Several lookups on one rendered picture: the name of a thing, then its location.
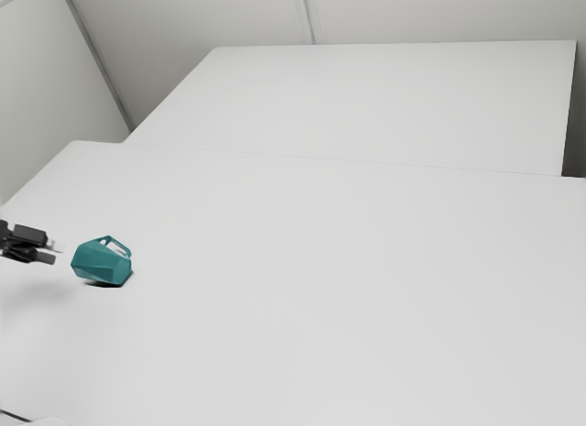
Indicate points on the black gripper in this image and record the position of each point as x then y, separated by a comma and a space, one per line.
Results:
3, 239

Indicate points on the teal faceted mug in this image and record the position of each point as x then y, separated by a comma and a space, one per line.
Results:
101, 262

